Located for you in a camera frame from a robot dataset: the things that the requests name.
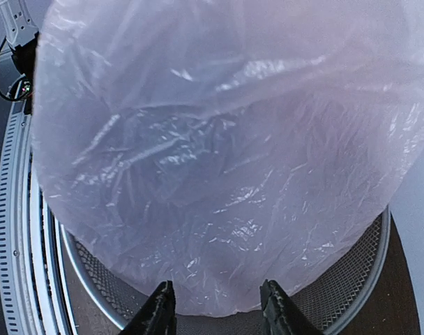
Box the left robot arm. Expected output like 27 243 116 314
0 0 39 115

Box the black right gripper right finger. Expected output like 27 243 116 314
259 280 324 335

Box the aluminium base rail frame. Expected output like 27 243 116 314
0 101 77 334

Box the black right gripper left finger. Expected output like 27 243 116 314
119 281 177 335

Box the grey mesh trash bin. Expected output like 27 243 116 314
61 209 391 334

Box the pink plastic trash bag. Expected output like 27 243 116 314
31 1 424 317

